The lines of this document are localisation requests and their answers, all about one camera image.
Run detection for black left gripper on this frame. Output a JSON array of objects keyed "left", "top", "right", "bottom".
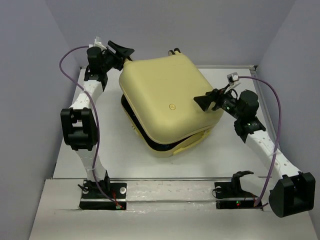
[{"left": 101, "top": 40, "right": 135, "bottom": 73}]

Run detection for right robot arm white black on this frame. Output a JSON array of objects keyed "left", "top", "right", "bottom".
[{"left": 193, "top": 88, "right": 316, "bottom": 218}]

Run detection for white front cover board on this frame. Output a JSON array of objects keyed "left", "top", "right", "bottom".
[{"left": 30, "top": 179, "right": 317, "bottom": 240}]

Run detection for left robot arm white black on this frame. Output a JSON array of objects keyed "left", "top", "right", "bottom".
[{"left": 60, "top": 40, "right": 134, "bottom": 198}]

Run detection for yellow hard-shell suitcase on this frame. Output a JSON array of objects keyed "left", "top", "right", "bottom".
[{"left": 118, "top": 48, "right": 223, "bottom": 158}]

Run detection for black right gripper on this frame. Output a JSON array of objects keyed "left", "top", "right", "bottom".
[{"left": 193, "top": 84, "right": 243, "bottom": 120}]

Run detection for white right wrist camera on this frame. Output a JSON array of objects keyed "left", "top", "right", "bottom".
[{"left": 225, "top": 72, "right": 240, "bottom": 93}]

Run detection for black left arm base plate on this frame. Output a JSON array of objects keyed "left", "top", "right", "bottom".
[{"left": 77, "top": 181, "right": 127, "bottom": 211}]

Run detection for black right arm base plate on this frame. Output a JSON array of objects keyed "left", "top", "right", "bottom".
[{"left": 211, "top": 181, "right": 263, "bottom": 210}]

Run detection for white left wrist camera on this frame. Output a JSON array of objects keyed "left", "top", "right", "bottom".
[{"left": 88, "top": 36, "right": 106, "bottom": 51}]

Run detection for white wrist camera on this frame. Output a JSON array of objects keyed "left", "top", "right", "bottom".
[
  {"left": 225, "top": 72, "right": 240, "bottom": 93},
  {"left": 88, "top": 36, "right": 106, "bottom": 51}
]

